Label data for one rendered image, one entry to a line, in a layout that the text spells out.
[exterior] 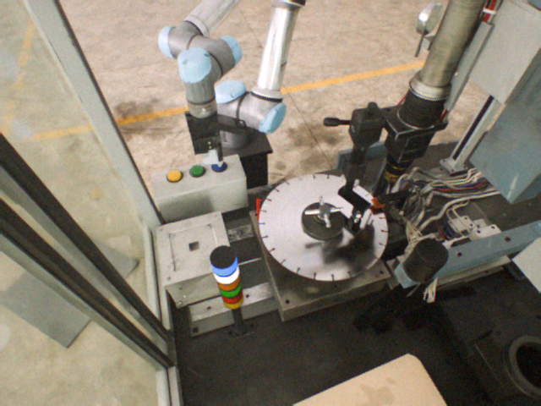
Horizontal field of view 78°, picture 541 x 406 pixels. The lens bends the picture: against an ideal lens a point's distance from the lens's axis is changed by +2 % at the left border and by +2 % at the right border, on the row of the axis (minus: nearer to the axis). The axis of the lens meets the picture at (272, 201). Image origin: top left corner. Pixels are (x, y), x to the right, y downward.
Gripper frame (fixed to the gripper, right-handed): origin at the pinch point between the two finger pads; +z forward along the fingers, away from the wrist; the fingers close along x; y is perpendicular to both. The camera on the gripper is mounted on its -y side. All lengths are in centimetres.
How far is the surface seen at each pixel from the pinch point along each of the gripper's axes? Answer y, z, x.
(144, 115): 38, 91, -160
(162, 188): 18.9, 1.7, 3.6
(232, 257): 5, -24, 47
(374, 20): -213, 91, -248
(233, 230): 1.3, 15.4, 15.9
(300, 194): -18.0, -3.6, 22.3
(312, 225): -16.8, -4.7, 33.6
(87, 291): 25, -33, 51
